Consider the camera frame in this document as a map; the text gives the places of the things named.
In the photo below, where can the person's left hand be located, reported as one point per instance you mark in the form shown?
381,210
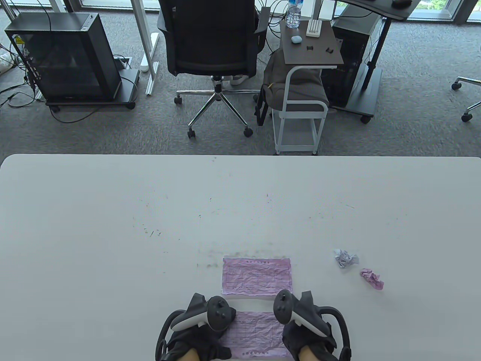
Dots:
206,340

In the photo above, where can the person's right hand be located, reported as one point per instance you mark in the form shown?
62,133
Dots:
297,338

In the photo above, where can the grey hand controller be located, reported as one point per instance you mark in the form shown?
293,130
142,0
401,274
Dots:
220,312
283,306

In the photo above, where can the pink paper invoice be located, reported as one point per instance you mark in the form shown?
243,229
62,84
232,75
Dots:
255,334
257,274
372,279

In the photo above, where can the white paper invoice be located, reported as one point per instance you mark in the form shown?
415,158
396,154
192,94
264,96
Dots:
251,297
345,258

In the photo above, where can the person's left forearm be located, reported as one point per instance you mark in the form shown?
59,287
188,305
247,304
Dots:
191,355

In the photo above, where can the person's right forearm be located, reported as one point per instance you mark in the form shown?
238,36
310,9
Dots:
308,355

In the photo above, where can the grey backpack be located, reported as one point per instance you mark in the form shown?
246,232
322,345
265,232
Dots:
274,75

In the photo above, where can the black rolling platform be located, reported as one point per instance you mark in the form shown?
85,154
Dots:
129,84

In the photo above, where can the white side table brown top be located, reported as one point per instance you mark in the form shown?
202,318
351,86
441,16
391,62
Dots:
297,52

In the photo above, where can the black floor socket box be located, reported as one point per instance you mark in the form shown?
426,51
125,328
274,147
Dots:
124,62

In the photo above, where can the light blue earbuds case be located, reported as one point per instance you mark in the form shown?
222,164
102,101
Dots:
297,39

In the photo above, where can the black office chair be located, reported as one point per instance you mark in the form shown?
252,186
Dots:
210,37

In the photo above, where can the white slotted box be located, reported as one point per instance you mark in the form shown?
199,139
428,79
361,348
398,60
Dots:
313,28

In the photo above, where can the silver chair base with casters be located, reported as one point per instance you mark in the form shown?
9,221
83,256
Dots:
469,79

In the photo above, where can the black glass computer tower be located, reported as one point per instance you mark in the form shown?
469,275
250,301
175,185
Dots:
67,56

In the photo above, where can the white desk leg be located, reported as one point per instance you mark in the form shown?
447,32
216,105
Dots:
144,30

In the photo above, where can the clear plastic water bottle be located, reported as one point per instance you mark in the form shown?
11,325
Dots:
294,15

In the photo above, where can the black standing desk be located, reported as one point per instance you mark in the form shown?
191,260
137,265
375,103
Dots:
375,7

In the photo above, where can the black computer mouse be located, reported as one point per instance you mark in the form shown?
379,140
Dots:
401,3

